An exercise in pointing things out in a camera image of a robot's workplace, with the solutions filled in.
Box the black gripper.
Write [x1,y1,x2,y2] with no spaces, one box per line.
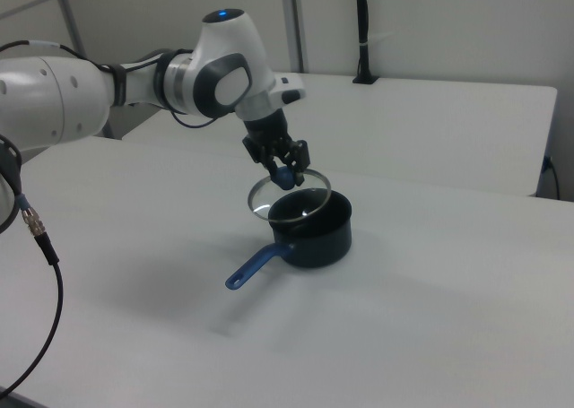
[241,109,311,187]

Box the glass lid with blue knob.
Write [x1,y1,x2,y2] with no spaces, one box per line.
[246,165,334,226]

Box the white side table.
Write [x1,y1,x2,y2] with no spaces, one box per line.
[120,71,559,198]

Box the dark saucepan with blue handle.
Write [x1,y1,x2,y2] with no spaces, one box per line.
[224,188,353,291]

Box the black camera pole with tape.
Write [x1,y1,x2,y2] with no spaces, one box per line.
[352,0,380,85]

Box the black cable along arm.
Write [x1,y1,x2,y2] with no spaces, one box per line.
[0,39,228,130]

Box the black cable with metal connector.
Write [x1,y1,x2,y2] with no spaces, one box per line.
[0,134,66,399]

